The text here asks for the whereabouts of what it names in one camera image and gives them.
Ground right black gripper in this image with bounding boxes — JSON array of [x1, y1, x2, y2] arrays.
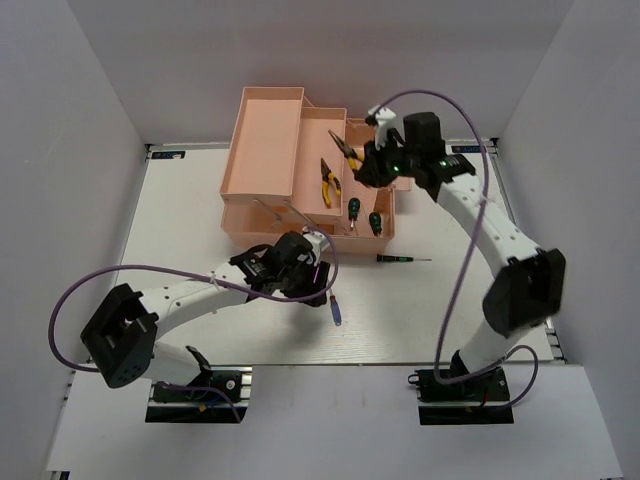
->
[[355, 133, 419, 189]]

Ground blue handle screwdriver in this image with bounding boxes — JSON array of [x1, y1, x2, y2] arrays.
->
[[329, 292, 342, 326]]

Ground green stubby screwdriver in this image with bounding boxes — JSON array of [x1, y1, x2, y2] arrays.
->
[[369, 211, 383, 237], [347, 197, 361, 232]]

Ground thin black green screwdriver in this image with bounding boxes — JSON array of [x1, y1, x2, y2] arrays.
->
[[376, 254, 430, 263]]

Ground yellow needle-nose pliers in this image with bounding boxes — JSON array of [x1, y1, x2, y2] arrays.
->
[[320, 159, 342, 208]]

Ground pink plastic toolbox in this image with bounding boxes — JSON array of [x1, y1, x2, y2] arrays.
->
[[220, 86, 411, 254]]

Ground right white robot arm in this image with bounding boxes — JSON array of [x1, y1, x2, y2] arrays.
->
[[354, 108, 566, 399]]

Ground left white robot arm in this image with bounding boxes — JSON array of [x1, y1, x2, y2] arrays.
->
[[81, 230, 336, 399]]

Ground blue label sticker right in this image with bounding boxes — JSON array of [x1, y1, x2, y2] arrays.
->
[[451, 145, 481, 154]]

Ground blue label sticker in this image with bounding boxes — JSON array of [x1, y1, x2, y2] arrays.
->
[[151, 151, 186, 160], [451, 145, 481, 154]]

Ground blue label sticker left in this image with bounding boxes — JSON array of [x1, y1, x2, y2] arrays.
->
[[151, 151, 186, 160]]

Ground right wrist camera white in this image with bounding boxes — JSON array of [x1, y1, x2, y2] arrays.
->
[[365, 104, 397, 150]]

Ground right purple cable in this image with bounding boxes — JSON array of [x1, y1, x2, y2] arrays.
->
[[369, 89, 540, 407]]

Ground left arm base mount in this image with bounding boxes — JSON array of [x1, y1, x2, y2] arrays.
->
[[145, 367, 252, 424]]

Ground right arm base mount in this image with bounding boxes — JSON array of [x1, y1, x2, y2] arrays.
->
[[407, 369, 514, 426]]

